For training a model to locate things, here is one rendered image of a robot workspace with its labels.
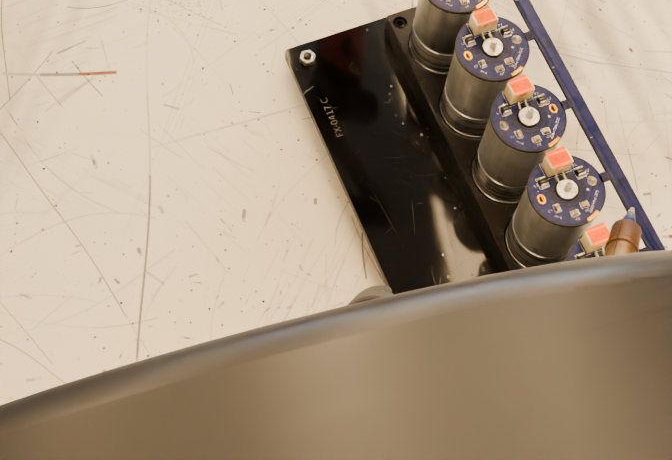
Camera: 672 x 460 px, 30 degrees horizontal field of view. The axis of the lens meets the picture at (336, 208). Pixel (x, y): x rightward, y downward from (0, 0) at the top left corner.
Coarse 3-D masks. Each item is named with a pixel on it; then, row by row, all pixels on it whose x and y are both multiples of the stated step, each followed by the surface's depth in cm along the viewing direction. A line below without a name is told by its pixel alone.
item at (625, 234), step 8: (616, 224) 33; (624, 224) 33; (632, 224) 33; (616, 232) 33; (624, 232) 33; (632, 232) 33; (640, 232) 33; (608, 240) 33; (616, 240) 32; (624, 240) 32; (632, 240) 32; (608, 248) 32; (616, 248) 32; (624, 248) 32; (632, 248) 32
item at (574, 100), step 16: (528, 0) 43; (528, 16) 42; (528, 32) 42; (544, 32) 42; (544, 48) 42; (560, 64) 42; (560, 80) 41; (576, 96) 41; (576, 112) 41; (592, 128) 41; (592, 144) 41; (608, 160) 40; (608, 176) 40; (624, 176) 40; (624, 192) 40; (640, 208) 40; (640, 224) 40; (656, 240) 39
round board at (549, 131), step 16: (544, 96) 41; (496, 112) 41; (512, 112) 41; (544, 112) 41; (560, 112) 41; (496, 128) 41; (512, 128) 41; (528, 128) 41; (544, 128) 41; (560, 128) 41; (512, 144) 40; (528, 144) 40; (544, 144) 40
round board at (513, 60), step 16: (464, 32) 42; (496, 32) 42; (512, 32) 42; (464, 48) 42; (480, 48) 42; (512, 48) 42; (528, 48) 42; (464, 64) 42; (480, 64) 42; (496, 64) 42; (512, 64) 42; (496, 80) 41
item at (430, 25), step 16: (416, 16) 45; (432, 16) 43; (448, 16) 43; (464, 16) 43; (416, 32) 45; (432, 32) 44; (448, 32) 44; (416, 48) 46; (432, 48) 45; (448, 48) 45; (432, 64) 46; (448, 64) 46
